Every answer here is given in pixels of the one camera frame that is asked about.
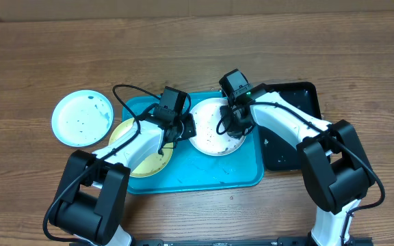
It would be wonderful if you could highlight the light blue plate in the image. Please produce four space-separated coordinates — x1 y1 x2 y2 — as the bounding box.
51 90 114 148

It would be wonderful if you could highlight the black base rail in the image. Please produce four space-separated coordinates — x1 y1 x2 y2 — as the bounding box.
128 236 374 246

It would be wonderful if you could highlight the yellow plate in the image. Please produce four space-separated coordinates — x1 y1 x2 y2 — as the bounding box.
109 118 173 178

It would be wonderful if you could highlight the black plastic tray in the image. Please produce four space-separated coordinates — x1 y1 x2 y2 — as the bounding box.
258 82 321 172

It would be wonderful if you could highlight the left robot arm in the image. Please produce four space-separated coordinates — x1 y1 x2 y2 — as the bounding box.
42 114 196 245

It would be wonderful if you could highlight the teal plastic tray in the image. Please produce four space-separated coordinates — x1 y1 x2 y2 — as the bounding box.
121 90 265 195

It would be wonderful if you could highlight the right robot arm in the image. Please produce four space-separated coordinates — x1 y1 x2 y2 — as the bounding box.
218 85 378 245

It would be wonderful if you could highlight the white plate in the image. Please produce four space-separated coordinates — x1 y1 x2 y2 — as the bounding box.
189 98 246 156

